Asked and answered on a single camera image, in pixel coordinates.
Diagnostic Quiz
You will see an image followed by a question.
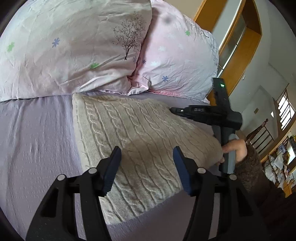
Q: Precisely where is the person's right hand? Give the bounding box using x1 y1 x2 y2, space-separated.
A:
222 139 247 164

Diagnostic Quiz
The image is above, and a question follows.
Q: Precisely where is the pink floral pillow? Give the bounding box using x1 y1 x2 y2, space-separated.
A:
129 1 219 102

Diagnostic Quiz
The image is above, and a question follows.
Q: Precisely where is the wooden stair railing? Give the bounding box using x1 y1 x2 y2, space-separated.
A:
242 87 295 155

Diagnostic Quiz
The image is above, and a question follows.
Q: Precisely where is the cluttered wooden desk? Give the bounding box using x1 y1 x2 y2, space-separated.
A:
262 135 295 197

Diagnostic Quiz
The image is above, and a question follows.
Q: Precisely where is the lilac bed sheet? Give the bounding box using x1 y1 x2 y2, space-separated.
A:
0 91 223 241

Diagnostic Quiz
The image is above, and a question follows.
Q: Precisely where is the white floral pillow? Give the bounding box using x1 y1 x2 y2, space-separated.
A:
1 1 152 101

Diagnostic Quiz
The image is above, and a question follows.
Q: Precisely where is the beige cable-knit sweater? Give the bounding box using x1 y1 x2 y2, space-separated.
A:
72 94 223 225

